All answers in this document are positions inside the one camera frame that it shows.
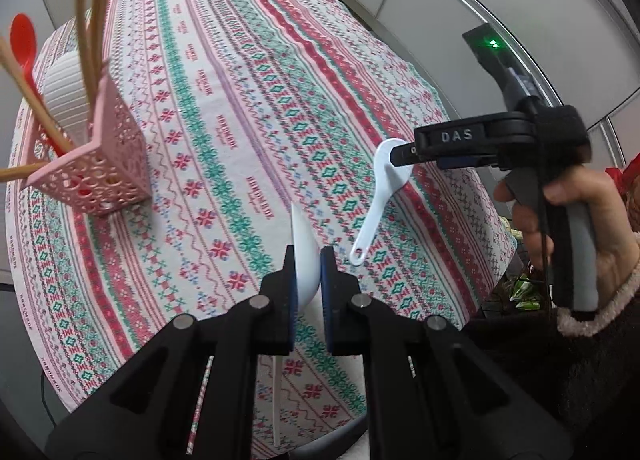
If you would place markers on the white plastic soup spoon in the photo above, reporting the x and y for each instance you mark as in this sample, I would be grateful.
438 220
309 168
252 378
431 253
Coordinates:
307 280

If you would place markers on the white ridged rice paddle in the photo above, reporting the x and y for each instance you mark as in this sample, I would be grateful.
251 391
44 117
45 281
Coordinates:
66 99

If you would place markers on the pink perforated utensil holder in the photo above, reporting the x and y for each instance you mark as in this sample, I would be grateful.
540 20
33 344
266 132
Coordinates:
107 173

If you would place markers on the patterned striped tablecloth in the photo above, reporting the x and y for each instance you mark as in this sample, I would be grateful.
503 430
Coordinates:
249 106

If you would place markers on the red plastic bag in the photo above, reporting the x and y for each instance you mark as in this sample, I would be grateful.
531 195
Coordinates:
624 178

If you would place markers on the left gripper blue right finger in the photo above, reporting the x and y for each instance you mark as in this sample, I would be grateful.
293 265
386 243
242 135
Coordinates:
394 351

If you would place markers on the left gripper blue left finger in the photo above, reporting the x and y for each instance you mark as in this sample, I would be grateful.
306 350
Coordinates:
222 360

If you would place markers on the wooden chopstick top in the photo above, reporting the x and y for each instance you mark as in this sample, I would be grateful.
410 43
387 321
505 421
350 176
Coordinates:
8 62

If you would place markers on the white rice scoop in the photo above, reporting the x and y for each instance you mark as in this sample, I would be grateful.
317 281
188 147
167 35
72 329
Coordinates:
388 180

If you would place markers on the red plastic spoon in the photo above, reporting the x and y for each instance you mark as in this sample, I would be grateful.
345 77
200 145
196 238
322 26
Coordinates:
23 43

